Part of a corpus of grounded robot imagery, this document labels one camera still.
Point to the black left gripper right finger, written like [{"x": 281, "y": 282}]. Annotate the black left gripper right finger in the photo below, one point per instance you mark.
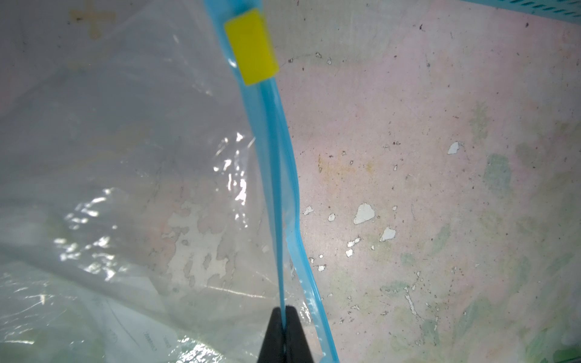
[{"x": 296, "y": 348}]

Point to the teal plastic basket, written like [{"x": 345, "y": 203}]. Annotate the teal plastic basket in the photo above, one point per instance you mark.
[{"x": 561, "y": 10}]

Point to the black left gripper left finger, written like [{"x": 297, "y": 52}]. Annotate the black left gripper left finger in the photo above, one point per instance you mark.
[{"x": 273, "y": 346}]

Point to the clear zip top bag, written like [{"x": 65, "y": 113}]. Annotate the clear zip top bag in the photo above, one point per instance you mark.
[{"x": 150, "y": 205}]

